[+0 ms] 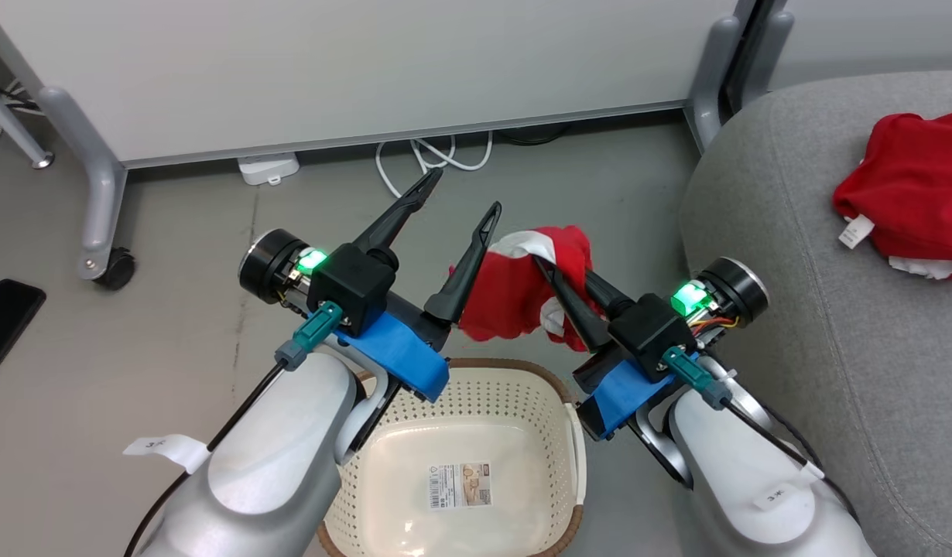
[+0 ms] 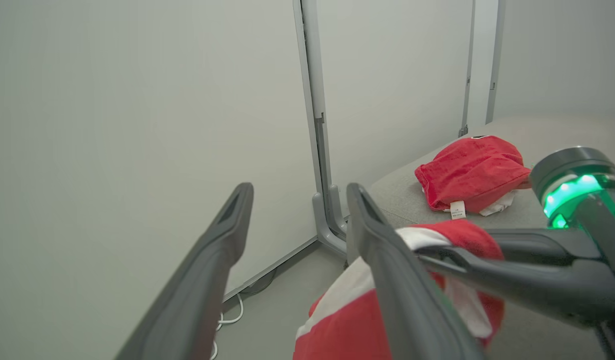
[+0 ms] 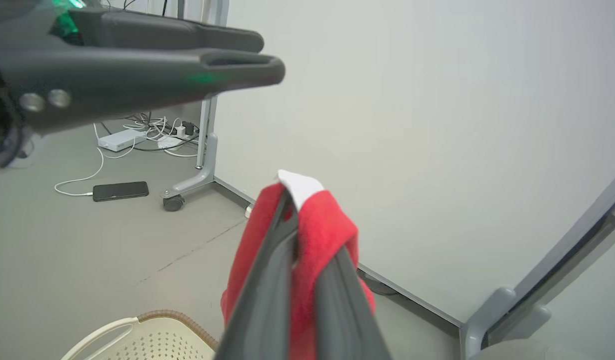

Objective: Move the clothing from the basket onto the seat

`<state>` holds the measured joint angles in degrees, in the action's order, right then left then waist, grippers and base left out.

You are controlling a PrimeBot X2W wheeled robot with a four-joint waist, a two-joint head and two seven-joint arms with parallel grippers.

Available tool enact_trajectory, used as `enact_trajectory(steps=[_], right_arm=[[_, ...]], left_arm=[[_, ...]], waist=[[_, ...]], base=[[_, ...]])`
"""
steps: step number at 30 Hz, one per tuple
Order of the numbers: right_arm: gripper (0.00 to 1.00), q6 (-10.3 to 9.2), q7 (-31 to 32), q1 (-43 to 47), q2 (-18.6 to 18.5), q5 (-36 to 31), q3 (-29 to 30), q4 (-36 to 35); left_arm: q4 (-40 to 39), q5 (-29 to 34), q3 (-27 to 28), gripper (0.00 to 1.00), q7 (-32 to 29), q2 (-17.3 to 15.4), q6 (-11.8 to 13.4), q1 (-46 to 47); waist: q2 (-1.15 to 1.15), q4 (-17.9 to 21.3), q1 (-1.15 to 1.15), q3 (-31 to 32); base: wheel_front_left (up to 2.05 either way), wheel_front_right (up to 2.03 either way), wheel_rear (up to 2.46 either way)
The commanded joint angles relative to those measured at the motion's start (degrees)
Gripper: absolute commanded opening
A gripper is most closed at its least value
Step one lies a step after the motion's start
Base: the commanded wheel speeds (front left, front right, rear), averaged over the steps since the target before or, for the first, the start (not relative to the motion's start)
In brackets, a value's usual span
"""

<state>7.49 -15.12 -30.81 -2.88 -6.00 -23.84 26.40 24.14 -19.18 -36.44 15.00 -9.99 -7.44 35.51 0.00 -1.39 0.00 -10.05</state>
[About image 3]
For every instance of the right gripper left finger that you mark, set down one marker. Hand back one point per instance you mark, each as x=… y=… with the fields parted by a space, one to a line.
x=267 y=300

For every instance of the grey partition foot with caster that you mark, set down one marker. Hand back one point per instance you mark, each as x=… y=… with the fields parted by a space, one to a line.
x=202 y=172

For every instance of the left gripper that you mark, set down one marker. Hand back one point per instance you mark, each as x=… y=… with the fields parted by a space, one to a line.
x=7 y=25

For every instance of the cream perforated laundry basket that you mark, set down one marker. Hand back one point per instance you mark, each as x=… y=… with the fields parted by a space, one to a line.
x=162 y=345

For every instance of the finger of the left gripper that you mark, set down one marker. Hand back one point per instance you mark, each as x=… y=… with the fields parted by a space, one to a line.
x=162 y=35

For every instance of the grey metal table leg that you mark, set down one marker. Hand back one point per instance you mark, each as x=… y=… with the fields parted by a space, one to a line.
x=203 y=130

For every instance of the white partition panel grey frame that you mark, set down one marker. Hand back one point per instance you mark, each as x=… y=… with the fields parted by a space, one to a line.
x=412 y=125

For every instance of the black caster wheel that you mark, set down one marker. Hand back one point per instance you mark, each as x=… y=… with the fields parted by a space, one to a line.
x=173 y=203

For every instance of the red and white cloth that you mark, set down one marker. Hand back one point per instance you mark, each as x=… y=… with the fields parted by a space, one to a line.
x=327 y=230

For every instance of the black power plug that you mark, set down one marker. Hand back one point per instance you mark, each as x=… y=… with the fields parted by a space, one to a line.
x=188 y=128

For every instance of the black smartphone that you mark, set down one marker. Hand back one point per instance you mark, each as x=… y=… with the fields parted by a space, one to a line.
x=120 y=191

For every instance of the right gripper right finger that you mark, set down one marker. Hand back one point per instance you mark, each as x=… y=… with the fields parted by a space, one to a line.
x=342 y=320

